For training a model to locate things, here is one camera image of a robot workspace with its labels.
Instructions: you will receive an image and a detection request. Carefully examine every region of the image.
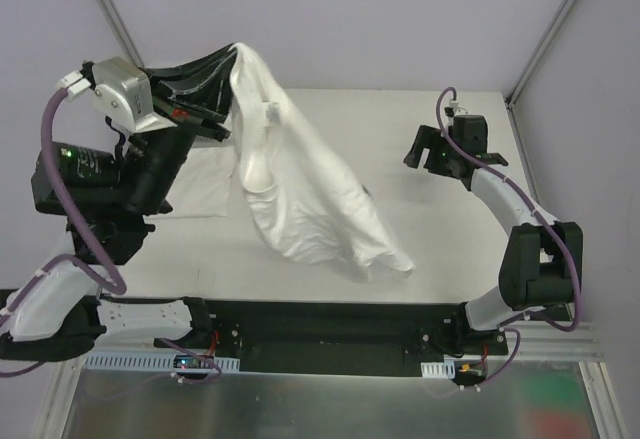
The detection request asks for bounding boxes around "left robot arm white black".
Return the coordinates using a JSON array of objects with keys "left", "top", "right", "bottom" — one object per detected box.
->
[{"left": 1, "top": 45, "right": 237, "bottom": 368}]

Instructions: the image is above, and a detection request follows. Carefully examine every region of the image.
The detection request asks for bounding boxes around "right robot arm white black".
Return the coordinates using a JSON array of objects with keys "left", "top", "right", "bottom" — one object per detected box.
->
[{"left": 404, "top": 115, "right": 583, "bottom": 354}]

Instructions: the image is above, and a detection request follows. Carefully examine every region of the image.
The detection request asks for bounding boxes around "folded white t shirt stack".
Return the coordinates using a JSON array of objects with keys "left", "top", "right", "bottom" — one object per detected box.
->
[{"left": 161, "top": 146, "right": 236, "bottom": 219}]

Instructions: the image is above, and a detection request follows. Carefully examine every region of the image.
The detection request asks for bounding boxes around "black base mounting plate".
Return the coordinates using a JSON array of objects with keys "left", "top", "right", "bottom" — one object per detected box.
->
[{"left": 94, "top": 296, "right": 509, "bottom": 376}]

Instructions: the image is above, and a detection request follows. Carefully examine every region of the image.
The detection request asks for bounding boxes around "left aluminium frame post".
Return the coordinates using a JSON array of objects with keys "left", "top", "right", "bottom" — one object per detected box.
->
[{"left": 95, "top": 0, "right": 144, "bottom": 67}]

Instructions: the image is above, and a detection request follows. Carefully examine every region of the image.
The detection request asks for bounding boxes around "aluminium frame post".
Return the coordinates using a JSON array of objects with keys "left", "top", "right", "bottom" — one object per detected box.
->
[
  {"left": 95, "top": 0, "right": 144, "bottom": 67},
  {"left": 505, "top": 0, "right": 581, "bottom": 110}
]

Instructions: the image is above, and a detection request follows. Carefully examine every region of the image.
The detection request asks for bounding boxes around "right white cable duct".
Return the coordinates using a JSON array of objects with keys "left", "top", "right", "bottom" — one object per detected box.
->
[{"left": 420, "top": 360, "right": 456, "bottom": 380}]

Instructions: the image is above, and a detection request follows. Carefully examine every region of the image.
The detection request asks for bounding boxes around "white cable duct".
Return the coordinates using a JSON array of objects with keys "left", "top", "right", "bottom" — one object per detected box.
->
[
  {"left": 420, "top": 360, "right": 456, "bottom": 380},
  {"left": 84, "top": 352, "right": 240, "bottom": 373}
]

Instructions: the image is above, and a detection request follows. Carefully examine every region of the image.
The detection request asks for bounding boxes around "right aluminium frame post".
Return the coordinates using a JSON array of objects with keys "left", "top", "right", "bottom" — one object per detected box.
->
[{"left": 505, "top": 0, "right": 581, "bottom": 110}]

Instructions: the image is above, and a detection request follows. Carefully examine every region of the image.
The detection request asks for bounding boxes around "left white cable duct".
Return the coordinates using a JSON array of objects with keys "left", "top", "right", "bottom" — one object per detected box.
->
[{"left": 84, "top": 352, "right": 240, "bottom": 373}]

